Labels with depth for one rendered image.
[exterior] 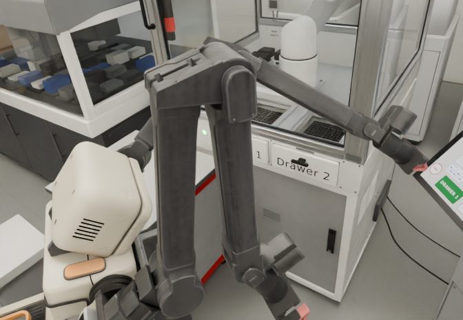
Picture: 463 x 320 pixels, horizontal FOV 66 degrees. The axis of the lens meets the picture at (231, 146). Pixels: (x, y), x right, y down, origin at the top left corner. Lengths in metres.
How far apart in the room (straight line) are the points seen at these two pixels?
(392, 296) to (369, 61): 1.38
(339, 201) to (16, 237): 1.32
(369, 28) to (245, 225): 0.78
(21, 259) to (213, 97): 1.25
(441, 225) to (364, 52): 1.68
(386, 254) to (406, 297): 0.28
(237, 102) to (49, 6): 1.48
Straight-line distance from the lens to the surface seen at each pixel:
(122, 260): 0.76
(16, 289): 1.68
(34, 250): 1.59
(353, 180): 1.47
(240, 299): 2.12
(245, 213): 0.59
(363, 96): 1.28
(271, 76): 0.93
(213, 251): 2.03
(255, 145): 1.57
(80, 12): 1.92
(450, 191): 1.29
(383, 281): 2.27
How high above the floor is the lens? 1.78
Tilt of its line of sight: 34 degrees down
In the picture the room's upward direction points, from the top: 5 degrees counter-clockwise
